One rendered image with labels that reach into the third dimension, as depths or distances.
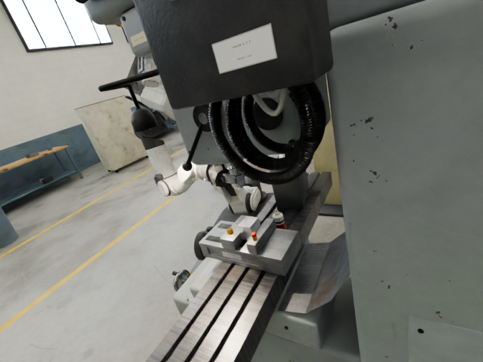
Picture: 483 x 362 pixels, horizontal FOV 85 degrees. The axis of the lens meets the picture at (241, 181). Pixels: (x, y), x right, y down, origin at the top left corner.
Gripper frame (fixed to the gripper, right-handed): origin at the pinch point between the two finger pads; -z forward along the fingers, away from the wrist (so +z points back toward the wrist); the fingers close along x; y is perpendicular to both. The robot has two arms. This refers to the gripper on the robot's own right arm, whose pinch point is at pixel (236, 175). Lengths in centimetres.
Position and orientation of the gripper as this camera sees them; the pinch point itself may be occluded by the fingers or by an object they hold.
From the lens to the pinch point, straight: 85.0
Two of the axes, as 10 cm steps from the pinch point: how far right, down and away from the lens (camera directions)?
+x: 7.1, -4.5, 5.4
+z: -6.6, -1.6, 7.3
